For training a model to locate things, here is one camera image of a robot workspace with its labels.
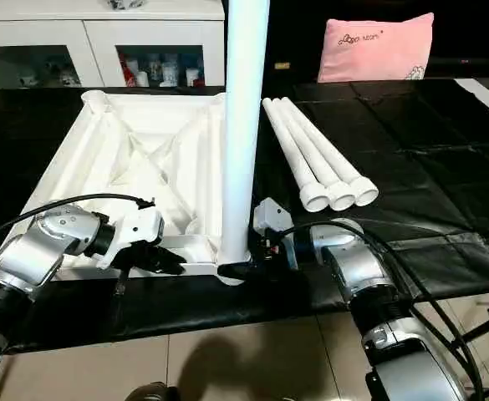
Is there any white plastic table leg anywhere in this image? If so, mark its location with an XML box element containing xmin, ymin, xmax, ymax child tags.
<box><xmin>271</xmin><ymin>98</ymin><xmax>358</xmax><ymax>211</ymax></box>
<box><xmin>262</xmin><ymin>98</ymin><xmax>333</xmax><ymax>213</ymax></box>
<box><xmin>279</xmin><ymin>96</ymin><xmax>380</xmax><ymax>208</ymax></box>
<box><xmin>217</xmin><ymin>0</ymin><xmax>272</xmax><ymax>266</ymax></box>

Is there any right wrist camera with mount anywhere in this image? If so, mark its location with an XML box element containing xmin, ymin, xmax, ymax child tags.
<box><xmin>252</xmin><ymin>197</ymin><xmax>296</xmax><ymax>260</ymax></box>

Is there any dark low tv bench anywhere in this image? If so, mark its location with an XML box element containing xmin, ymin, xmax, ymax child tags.
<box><xmin>428</xmin><ymin>55</ymin><xmax>489</xmax><ymax>81</ymax></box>

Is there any white cabinet with glass doors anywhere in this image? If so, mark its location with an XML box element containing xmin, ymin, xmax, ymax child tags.
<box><xmin>0</xmin><ymin>0</ymin><xmax>227</xmax><ymax>91</ymax></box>

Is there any black furniture with yellow label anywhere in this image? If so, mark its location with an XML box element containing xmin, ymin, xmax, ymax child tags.
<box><xmin>224</xmin><ymin>0</ymin><xmax>489</xmax><ymax>83</ymax></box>

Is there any dark ornament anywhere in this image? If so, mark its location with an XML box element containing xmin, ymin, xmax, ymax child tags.
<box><xmin>106</xmin><ymin>0</ymin><xmax>145</xmax><ymax>12</ymax></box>

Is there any pink pillow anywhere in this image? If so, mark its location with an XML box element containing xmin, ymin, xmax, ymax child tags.
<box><xmin>317</xmin><ymin>13</ymin><xmax>436</xmax><ymax>84</ymax></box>

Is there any white plastic table top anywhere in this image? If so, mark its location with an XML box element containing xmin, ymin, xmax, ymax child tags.
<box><xmin>6</xmin><ymin>88</ymin><xmax>255</xmax><ymax>287</ymax></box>

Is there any black work mat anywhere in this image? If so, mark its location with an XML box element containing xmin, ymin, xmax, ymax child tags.
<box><xmin>0</xmin><ymin>77</ymin><xmax>489</xmax><ymax>356</ymax></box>

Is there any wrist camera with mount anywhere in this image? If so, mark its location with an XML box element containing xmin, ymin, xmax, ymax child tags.
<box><xmin>252</xmin><ymin>197</ymin><xmax>296</xmax><ymax>260</ymax></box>
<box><xmin>98</xmin><ymin>205</ymin><xmax>166</xmax><ymax>270</ymax></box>

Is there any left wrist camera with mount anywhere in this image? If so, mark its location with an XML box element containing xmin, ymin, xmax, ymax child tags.
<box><xmin>98</xmin><ymin>205</ymin><xmax>166</xmax><ymax>270</ymax></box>

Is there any dark robot foot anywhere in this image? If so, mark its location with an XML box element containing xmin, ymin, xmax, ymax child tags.
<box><xmin>127</xmin><ymin>383</ymin><xmax>180</xmax><ymax>401</ymax></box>

